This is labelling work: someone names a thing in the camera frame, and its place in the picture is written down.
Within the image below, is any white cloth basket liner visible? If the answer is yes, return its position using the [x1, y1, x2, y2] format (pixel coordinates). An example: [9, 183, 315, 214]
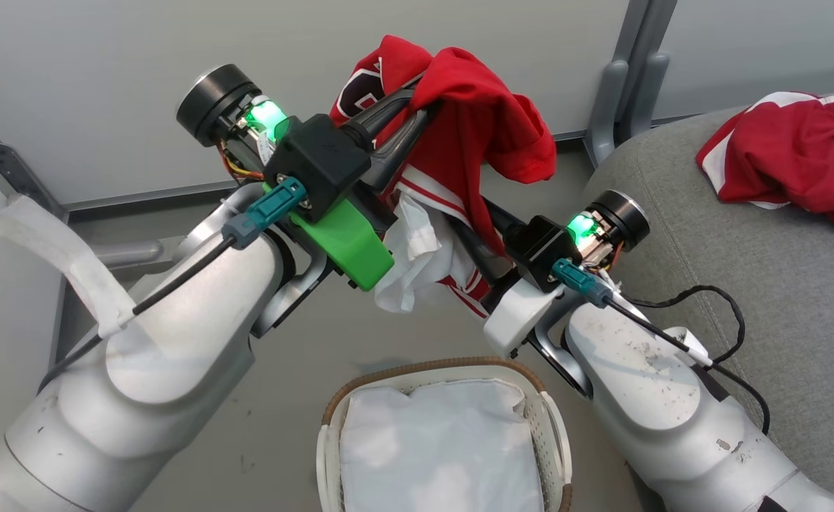
[338, 378, 547, 512]

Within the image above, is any grey fabric sofa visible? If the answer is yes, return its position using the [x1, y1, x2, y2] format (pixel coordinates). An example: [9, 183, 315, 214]
[584, 85, 834, 509]

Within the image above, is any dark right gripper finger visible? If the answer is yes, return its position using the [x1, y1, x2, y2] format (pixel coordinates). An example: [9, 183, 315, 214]
[484, 201, 531, 239]
[449, 217, 513, 282]

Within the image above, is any grey tall partition post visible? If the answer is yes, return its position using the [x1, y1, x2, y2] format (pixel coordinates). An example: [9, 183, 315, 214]
[612, 0, 678, 143]

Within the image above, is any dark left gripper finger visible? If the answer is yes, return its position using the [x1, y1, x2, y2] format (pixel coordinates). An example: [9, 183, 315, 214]
[346, 89, 428, 143]
[367, 107, 437, 189]

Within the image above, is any grey upright partition foot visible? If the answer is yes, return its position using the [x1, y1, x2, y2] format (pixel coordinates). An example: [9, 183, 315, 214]
[584, 53, 670, 169]

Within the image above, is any translucent white tape strip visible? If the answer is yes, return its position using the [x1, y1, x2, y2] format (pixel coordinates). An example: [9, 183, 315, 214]
[0, 196, 137, 338]

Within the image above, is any white laundry basket brown rim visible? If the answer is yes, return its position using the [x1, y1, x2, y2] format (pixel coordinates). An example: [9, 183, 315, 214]
[316, 357, 574, 512]

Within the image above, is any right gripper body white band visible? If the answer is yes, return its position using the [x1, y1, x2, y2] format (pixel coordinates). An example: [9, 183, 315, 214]
[484, 191, 651, 358]

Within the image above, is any red shorts white trim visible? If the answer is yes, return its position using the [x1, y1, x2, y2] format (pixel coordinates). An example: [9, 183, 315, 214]
[695, 90, 834, 232]

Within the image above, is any black cable teal plug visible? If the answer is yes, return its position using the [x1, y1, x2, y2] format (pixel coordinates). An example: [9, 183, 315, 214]
[36, 176, 309, 395]
[552, 258, 773, 436]

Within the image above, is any grey slanted partition post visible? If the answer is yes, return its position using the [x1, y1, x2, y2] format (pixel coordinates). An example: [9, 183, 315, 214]
[0, 92, 69, 221]

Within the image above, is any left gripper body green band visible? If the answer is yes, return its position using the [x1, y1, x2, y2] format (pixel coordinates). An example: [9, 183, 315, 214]
[176, 64, 395, 292]

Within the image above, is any grey curved partition foot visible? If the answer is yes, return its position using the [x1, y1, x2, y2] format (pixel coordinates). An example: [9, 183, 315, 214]
[90, 238, 190, 271]

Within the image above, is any red white striped jersey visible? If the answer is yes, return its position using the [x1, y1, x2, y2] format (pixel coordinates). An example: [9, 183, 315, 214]
[328, 34, 558, 321]

